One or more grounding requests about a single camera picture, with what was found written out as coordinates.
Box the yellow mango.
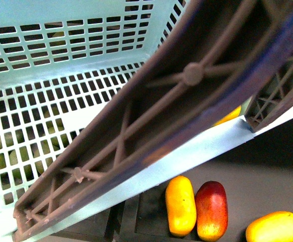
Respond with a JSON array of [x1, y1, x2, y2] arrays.
[[165, 175, 196, 237], [213, 106, 241, 127], [246, 211, 293, 241]]

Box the light blue plastic basket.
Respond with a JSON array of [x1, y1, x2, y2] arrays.
[[0, 0, 293, 237]]

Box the yellow mango on shelf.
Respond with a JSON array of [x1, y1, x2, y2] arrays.
[[165, 175, 196, 237]]

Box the red mango on shelf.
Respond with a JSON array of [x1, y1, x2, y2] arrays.
[[195, 181, 229, 241]]

